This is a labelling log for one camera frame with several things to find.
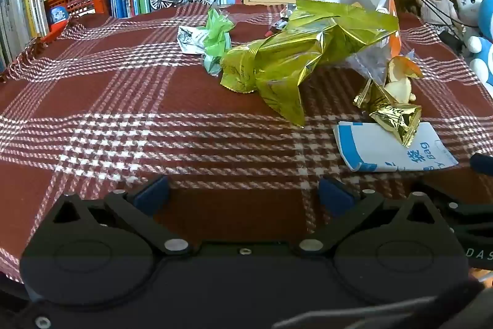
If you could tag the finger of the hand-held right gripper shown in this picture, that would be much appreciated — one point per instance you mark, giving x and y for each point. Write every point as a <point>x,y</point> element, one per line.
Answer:
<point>482,164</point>
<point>473,215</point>

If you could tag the blue cat plush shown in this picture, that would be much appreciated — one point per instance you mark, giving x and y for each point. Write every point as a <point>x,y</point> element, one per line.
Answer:
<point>486,16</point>

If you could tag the orange snack packet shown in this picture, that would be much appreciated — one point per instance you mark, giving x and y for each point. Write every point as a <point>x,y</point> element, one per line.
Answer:
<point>400,69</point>

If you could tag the red blue round toy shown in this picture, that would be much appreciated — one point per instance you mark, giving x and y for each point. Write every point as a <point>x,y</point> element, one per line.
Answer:
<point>58,17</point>

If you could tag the small gold foil wrapper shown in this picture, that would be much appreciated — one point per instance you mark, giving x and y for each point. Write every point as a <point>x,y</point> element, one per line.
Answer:
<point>396,119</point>

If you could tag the white blue paper bag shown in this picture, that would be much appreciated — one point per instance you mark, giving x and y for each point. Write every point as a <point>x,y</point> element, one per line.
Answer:
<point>369,148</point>

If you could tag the row of pale-spined books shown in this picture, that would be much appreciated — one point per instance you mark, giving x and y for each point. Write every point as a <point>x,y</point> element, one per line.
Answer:
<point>15,16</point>

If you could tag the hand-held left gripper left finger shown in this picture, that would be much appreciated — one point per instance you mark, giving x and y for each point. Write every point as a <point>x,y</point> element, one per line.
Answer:
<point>152,194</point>

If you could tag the gold-green foil wrapper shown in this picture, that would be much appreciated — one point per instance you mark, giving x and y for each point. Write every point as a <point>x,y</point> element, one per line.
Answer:
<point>285,59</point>

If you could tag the small red dark wrapper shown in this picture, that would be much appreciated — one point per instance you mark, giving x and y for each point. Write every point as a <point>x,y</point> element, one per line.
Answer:
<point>274,29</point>

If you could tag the green plastic wrapper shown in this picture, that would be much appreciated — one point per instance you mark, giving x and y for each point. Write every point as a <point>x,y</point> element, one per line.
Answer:
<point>216,36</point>

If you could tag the white crumpled wrapper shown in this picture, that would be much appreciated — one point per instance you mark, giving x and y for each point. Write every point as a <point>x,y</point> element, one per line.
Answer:
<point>190,38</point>

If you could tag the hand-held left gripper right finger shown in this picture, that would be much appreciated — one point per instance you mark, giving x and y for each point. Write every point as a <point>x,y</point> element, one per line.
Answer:
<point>335,196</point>

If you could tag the red plaid blanket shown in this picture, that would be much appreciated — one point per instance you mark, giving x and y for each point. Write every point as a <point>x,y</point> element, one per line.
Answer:
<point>115,101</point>

